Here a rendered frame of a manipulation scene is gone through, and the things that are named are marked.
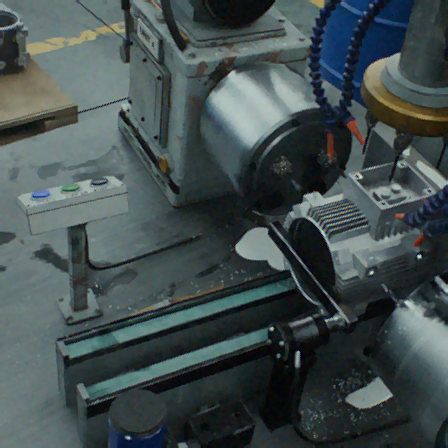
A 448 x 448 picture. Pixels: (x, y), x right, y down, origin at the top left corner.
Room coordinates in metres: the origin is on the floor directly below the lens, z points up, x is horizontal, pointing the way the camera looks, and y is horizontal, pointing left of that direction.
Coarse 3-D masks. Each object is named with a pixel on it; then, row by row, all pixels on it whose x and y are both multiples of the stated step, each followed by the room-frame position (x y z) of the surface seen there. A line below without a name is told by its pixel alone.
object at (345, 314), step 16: (272, 224) 1.06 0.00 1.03; (272, 240) 1.05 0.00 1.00; (288, 240) 1.03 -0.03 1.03; (288, 256) 1.01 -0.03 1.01; (304, 256) 1.00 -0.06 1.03; (304, 272) 0.97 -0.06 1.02; (320, 272) 0.96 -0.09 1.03; (320, 288) 0.93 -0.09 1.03; (336, 304) 0.90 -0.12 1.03; (352, 320) 0.87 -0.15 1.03
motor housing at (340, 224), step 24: (288, 216) 1.08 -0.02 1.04; (312, 216) 1.03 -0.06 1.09; (336, 216) 1.02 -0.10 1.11; (360, 216) 1.03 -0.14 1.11; (312, 240) 1.09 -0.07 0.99; (336, 240) 0.98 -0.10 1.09; (360, 240) 1.00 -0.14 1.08; (384, 240) 1.02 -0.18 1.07; (384, 264) 0.99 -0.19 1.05; (432, 264) 1.04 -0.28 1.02; (336, 288) 0.94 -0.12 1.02; (360, 288) 0.96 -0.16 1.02
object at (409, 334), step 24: (384, 288) 0.92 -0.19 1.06; (432, 288) 0.84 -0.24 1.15; (408, 312) 0.82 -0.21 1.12; (432, 312) 0.81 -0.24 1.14; (384, 336) 0.81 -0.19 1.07; (408, 336) 0.79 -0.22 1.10; (432, 336) 0.78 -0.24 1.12; (384, 360) 0.79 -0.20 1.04; (408, 360) 0.77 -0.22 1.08; (432, 360) 0.75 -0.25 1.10; (408, 384) 0.75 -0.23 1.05; (432, 384) 0.73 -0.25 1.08; (408, 408) 0.74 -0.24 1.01; (432, 408) 0.71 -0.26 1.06; (432, 432) 0.69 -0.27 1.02
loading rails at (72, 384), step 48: (240, 288) 1.00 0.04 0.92; (288, 288) 1.03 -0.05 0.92; (96, 336) 0.84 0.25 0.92; (144, 336) 0.86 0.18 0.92; (192, 336) 0.91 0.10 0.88; (240, 336) 0.90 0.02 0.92; (336, 336) 0.97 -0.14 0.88; (96, 384) 0.75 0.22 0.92; (144, 384) 0.76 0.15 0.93; (192, 384) 0.80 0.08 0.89; (240, 384) 0.86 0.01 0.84; (96, 432) 0.71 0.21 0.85
